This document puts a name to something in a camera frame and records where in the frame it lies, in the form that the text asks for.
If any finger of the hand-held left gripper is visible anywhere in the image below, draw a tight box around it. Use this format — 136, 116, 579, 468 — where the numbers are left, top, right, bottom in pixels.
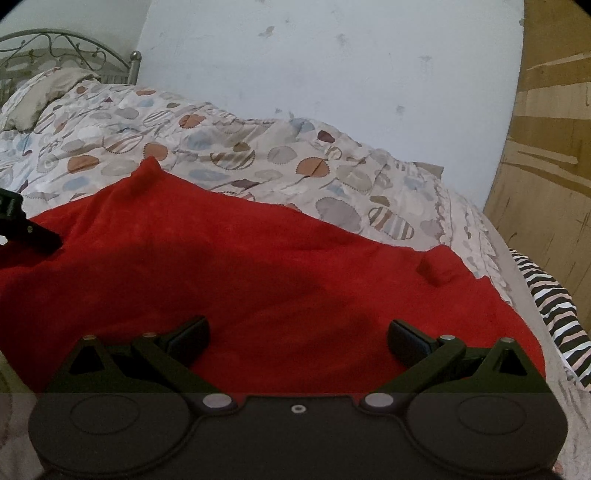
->
0, 187, 64, 256

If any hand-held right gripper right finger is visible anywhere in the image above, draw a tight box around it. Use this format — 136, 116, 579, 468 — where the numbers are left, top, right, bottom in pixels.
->
361, 318, 553, 412

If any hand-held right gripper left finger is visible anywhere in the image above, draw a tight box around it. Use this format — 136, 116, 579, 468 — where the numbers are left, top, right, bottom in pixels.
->
46, 316, 237, 414

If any red cloth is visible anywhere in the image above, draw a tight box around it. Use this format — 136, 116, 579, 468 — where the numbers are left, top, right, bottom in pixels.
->
0, 156, 548, 395

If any beige pillow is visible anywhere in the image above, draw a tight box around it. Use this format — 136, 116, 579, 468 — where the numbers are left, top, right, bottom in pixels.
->
4, 68, 102, 131

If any black white striped cloth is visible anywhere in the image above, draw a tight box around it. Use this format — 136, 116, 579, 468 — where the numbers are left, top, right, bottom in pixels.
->
508, 248, 591, 386

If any metal bed headboard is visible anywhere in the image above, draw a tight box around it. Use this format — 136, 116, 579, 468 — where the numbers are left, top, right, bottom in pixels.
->
0, 28, 143, 100

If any wooden board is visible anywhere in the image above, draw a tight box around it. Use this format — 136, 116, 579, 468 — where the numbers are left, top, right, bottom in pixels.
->
482, 0, 591, 335

